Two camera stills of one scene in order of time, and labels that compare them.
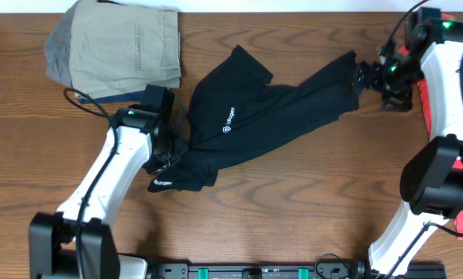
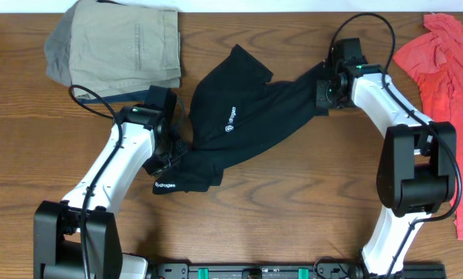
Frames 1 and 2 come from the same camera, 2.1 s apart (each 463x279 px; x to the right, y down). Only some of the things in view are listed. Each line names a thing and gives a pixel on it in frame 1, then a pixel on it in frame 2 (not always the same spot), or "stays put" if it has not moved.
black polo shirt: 233,108 stays put
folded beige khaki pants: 115,47 stays put
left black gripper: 171,151 stays put
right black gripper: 367,74 → 323,94
